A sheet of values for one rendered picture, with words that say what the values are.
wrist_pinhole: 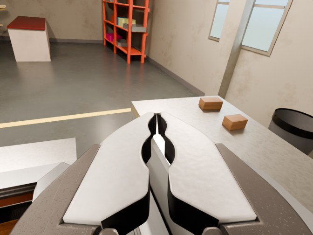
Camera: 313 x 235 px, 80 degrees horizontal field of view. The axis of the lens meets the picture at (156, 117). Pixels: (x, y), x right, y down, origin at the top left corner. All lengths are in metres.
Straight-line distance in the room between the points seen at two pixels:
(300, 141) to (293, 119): 0.49
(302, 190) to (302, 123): 2.07
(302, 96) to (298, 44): 0.61
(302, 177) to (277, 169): 0.08
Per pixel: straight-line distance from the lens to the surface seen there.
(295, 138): 2.40
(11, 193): 0.97
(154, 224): 0.77
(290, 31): 3.01
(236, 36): 3.24
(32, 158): 1.21
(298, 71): 2.91
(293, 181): 0.84
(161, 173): 0.77
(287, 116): 2.82
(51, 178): 0.93
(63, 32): 8.03
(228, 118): 0.96
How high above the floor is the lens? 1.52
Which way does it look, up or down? 30 degrees down
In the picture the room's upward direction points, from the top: 8 degrees clockwise
